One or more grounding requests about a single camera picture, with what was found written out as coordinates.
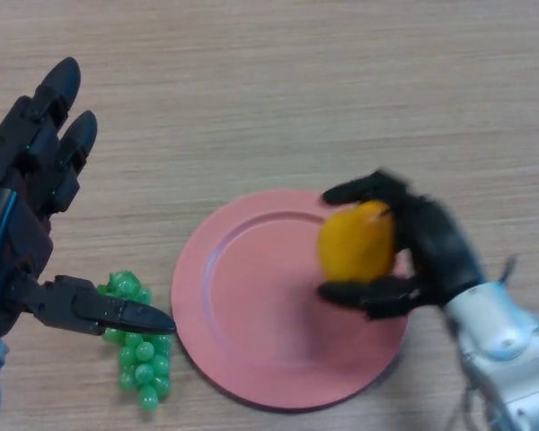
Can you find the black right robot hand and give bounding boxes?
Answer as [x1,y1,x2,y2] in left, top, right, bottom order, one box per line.
[317,169,489,321]

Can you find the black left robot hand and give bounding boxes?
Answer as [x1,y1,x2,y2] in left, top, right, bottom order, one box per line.
[0,57,177,338]

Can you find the yellow pear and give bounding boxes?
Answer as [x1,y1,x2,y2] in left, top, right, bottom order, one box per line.
[317,200,396,283]

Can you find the pink round plate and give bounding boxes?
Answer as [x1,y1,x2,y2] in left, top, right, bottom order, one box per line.
[170,188,410,412]

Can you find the green grape bunch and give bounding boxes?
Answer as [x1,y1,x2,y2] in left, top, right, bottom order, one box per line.
[96,269,172,412]

